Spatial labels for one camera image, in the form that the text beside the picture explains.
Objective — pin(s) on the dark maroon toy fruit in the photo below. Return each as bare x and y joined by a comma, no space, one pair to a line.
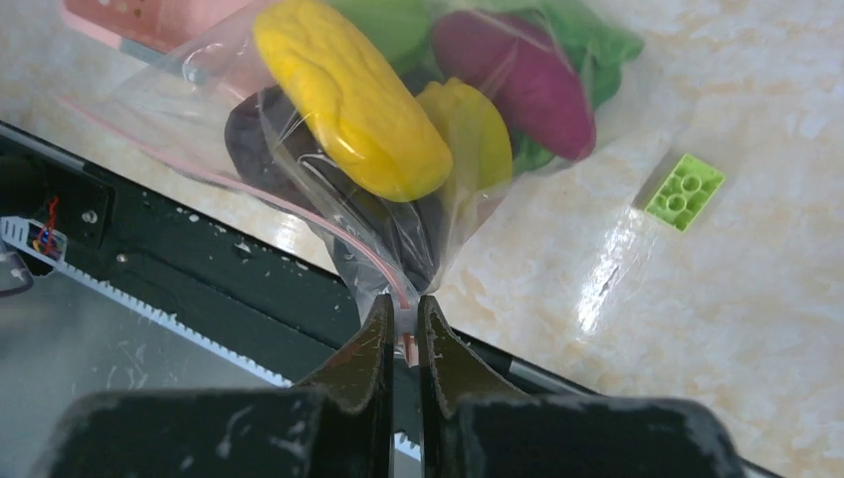
273,150

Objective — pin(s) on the yellow toy mango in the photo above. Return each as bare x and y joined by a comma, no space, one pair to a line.
474,131

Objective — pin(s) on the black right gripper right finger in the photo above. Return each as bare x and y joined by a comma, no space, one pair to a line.
451,375

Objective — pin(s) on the clear zip top bag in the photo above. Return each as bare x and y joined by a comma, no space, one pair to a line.
181,126

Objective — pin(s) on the green lego brick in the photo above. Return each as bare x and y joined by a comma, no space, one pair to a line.
685,192

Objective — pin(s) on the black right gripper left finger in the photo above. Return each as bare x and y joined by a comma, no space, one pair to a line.
353,436

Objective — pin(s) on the magenta toy sweet potato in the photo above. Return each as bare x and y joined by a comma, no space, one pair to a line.
518,66

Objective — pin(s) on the pink plastic basket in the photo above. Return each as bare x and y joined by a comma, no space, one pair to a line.
149,30

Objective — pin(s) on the green toy lettuce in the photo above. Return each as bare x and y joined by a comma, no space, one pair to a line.
596,51

